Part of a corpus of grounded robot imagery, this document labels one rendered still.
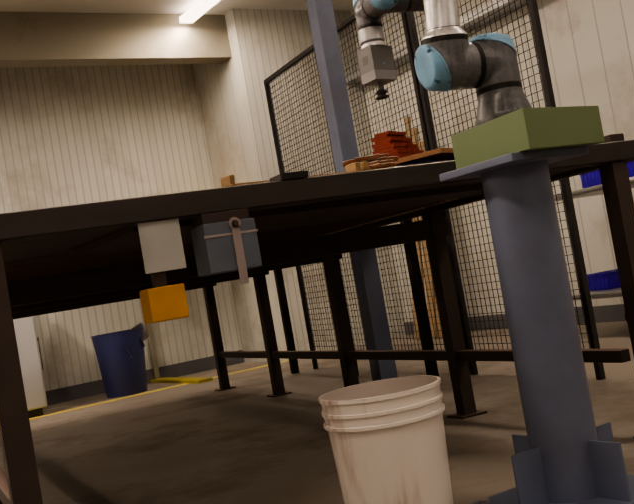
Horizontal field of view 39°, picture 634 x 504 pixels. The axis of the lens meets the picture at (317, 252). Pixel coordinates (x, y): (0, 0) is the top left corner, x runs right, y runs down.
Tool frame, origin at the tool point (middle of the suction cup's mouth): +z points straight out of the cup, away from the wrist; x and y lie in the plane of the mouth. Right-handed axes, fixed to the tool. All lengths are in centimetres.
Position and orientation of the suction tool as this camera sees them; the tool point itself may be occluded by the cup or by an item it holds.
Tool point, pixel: (382, 97)
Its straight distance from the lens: 268.4
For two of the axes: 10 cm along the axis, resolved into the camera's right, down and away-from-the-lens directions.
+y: -7.8, 0.9, -6.2
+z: 1.7, 9.8, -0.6
